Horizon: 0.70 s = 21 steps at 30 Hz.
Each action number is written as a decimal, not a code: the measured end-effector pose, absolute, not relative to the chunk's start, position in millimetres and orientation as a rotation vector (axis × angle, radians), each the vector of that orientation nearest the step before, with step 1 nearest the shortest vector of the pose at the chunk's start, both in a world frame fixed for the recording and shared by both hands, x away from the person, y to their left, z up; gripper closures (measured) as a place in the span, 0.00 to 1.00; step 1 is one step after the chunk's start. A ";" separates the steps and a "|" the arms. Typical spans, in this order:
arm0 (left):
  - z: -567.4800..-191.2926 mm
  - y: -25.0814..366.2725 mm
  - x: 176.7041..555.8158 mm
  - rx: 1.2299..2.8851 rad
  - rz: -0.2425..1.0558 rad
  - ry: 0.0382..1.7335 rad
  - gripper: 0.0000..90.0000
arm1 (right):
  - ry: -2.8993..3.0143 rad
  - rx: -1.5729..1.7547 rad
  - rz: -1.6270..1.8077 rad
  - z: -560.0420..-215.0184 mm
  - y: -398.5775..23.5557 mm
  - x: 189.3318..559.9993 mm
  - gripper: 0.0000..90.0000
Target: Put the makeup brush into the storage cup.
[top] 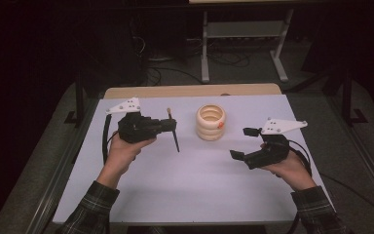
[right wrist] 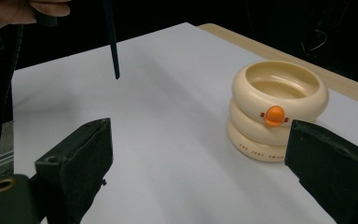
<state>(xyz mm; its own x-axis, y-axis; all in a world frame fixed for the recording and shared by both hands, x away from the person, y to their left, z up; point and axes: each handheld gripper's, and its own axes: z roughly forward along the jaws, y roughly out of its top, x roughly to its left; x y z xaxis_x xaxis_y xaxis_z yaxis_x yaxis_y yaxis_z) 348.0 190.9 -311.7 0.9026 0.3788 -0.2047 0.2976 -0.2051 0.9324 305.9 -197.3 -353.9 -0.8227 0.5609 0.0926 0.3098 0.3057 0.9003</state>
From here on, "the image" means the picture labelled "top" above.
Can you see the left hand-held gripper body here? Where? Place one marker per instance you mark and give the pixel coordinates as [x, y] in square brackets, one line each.
[136, 128]

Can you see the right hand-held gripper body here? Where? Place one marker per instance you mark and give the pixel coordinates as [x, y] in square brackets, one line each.
[269, 152]

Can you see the dark pencil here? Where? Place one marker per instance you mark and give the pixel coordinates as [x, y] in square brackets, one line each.
[176, 143]

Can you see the cream ringed pen holder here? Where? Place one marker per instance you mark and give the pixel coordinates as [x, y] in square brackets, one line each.
[210, 125]

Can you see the person's right hand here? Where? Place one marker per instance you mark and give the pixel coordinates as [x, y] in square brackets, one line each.
[290, 169]

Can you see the person's left hand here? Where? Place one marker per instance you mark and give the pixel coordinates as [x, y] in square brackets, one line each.
[123, 156]

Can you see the wooden table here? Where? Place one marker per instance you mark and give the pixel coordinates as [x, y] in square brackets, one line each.
[175, 91]

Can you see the white table cover sheet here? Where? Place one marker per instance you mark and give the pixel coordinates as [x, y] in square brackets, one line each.
[194, 188]

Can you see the black metal stand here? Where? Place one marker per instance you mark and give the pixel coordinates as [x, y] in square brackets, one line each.
[79, 104]
[347, 97]

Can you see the white metal desk frame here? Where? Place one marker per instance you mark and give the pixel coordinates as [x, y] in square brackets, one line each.
[204, 48]

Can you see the aluminium frame rail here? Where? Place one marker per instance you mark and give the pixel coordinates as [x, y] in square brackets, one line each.
[366, 159]
[56, 182]

